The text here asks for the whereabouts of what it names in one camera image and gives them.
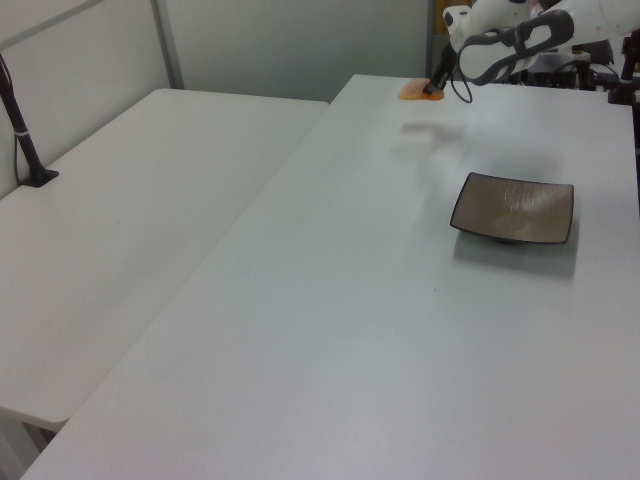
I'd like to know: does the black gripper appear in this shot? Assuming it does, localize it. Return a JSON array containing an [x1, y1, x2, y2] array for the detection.
[[423, 43, 460, 97]]

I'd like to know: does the orange bread roll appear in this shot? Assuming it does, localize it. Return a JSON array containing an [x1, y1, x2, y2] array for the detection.
[[397, 77, 447, 102]]

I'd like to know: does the square brown ceramic plate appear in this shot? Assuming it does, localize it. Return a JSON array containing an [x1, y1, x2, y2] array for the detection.
[[449, 171, 576, 246]]

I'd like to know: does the black clamp stand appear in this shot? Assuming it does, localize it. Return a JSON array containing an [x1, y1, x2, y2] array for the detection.
[[606, 33, 640, 107]]

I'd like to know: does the black pole stand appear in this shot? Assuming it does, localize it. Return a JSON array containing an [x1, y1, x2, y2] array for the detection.
[[0, 52, 60, 189]]

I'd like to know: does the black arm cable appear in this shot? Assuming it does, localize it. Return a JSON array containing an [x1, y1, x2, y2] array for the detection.
[[447, 69, 474, 105]]

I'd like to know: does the narrow aluminium partition post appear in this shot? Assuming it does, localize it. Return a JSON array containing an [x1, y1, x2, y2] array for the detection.
[[424, 0, 436, 79]]

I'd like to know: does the wide aluminium partition post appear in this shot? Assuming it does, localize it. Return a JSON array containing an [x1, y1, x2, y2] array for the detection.
[[151, 0, 185, 91]]

